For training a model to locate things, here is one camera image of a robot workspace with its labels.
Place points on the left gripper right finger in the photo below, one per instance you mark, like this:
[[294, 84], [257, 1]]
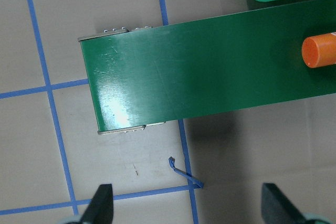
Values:
[[277, 208]]

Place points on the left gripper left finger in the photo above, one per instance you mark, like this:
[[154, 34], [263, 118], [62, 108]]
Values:
[[100, 209]]

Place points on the orange cylinder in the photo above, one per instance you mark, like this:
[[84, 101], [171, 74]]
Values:
[[319, 51]]

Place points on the green conveyor belt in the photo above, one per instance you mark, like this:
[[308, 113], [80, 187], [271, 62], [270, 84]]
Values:
[[207, 66]]

